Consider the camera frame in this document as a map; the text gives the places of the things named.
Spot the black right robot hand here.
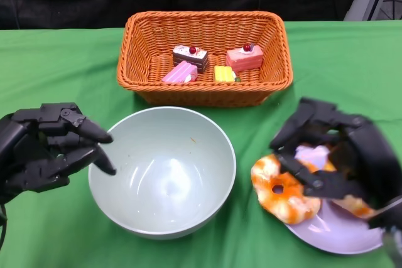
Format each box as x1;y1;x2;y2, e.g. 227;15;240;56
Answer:
269;97;402;231

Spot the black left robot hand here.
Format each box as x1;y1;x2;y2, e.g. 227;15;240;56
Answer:
0;102;117;206

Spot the orange swirl ring bread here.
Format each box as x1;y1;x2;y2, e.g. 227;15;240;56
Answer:
301;144;378;220
251;154;322;225

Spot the pale green bowl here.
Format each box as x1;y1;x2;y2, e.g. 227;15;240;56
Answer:
87;106;237;240

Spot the lavender plate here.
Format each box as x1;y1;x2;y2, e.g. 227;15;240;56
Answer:
284;142;386;255

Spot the orange wicker basket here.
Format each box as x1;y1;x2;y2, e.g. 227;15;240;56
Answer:
116;10;293;108

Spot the salmon block cake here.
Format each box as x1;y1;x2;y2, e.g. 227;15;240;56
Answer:
225;43;264;72

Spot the pink layered cake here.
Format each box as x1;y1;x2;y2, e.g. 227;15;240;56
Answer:
161;60;198;84

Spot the yellow layered cake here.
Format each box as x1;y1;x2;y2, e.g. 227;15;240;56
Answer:
213;65;242;83

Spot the chocolate layered cake with cherry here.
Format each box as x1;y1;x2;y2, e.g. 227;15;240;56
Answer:
172;44;209;73

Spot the green tablecloth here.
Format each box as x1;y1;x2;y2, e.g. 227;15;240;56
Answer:
0;19;402;268

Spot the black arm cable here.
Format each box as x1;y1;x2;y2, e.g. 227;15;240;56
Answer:
0;201;8;250

